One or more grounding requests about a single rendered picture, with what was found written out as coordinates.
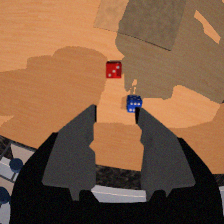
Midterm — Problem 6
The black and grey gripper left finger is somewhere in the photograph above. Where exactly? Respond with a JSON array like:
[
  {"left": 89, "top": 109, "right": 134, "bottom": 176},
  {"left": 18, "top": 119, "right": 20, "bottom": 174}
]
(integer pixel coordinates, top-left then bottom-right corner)
[{"left": 9, "top": 104, "right": 97, "bottom": 224}]

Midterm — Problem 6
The dark blue die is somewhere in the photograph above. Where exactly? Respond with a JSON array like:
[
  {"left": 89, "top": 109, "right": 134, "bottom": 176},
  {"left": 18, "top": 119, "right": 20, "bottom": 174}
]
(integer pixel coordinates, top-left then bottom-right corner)
[{"left": 126, "top": 95, "right": 142, "bottom": 113}]

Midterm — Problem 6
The red die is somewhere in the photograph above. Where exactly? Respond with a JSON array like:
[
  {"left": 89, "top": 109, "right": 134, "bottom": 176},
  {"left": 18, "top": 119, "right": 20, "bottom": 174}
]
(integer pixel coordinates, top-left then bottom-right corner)
[{"left": 106, "top": 61, "right": 122, "bottom": 79}]

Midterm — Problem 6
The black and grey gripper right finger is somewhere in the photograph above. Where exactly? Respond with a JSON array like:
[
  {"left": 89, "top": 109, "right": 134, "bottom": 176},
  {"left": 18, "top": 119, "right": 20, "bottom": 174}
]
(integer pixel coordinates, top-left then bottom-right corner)
[{"left": 135, "top": 106, "right": 224, "bottom": 224}]

